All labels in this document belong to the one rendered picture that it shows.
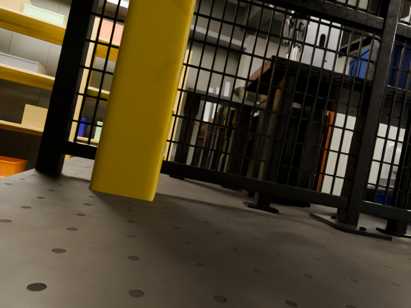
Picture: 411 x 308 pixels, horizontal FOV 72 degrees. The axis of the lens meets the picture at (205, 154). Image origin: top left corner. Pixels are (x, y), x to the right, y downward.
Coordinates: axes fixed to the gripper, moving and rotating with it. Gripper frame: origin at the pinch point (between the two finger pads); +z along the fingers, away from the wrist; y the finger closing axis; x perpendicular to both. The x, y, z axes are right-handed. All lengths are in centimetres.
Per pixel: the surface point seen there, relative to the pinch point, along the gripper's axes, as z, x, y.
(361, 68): 18.5, 44.3, -3.2
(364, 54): 14.3, 44.0, -3.3
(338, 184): 46, -305, -234
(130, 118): 47, 69, 50
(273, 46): -116, -251, -68
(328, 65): 13.2, 28.8, -2.0
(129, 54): 37, 69, 52
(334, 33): 2.6, 28.9, -1.9
